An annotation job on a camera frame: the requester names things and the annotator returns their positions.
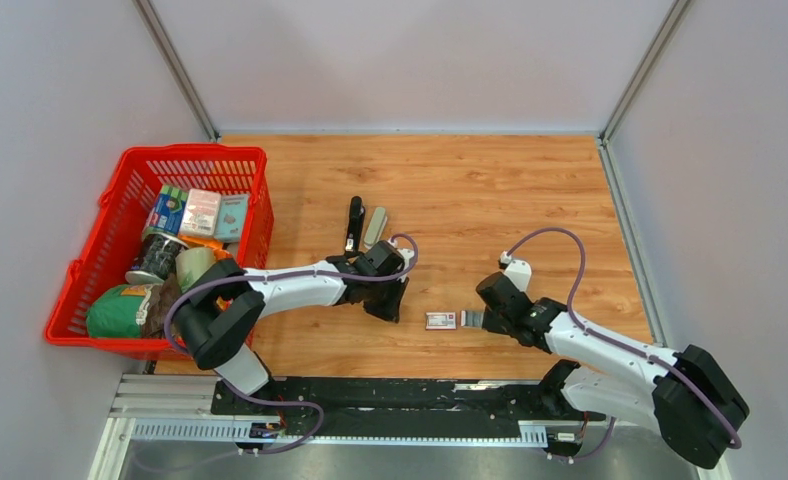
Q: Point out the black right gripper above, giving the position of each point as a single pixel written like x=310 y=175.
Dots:
x=488 y=323

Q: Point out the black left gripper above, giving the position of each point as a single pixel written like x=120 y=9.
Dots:
x=393 y=310

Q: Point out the red white staple box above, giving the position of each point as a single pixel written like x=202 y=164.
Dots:
x=441 y=320

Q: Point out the black stapler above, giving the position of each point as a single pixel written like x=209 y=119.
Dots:
x=355 y=223

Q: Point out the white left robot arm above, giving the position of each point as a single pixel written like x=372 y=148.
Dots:
x=212 y=320

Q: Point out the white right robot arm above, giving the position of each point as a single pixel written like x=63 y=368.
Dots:
x=684 y=396

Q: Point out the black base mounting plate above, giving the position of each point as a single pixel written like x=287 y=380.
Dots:
x=410 y=408

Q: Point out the teal sponge pack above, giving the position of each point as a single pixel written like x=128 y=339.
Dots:
x=231 y=218

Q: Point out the red plastic shopping basket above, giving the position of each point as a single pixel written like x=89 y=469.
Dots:
x=124 y=207

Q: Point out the pink sponge pack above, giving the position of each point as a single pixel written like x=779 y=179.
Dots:
x=201 y=213

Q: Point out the dark glass jar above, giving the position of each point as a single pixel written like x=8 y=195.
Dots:
x=156 y=259

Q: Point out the blue green scrubber pack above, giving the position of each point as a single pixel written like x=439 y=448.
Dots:
x=166 y=214

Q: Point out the green snack bag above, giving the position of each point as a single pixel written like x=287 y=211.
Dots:
x=124 y=312

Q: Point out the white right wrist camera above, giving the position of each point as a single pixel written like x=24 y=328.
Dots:
x=518 y=271

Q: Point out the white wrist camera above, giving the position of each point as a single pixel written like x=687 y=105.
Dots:
x=407 y=253
x=518 y=271

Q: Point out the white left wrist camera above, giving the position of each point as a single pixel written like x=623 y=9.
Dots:
x=407 y=253

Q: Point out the aluminium slotted cable rail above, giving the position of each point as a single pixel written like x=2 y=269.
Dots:
x=235 y=431

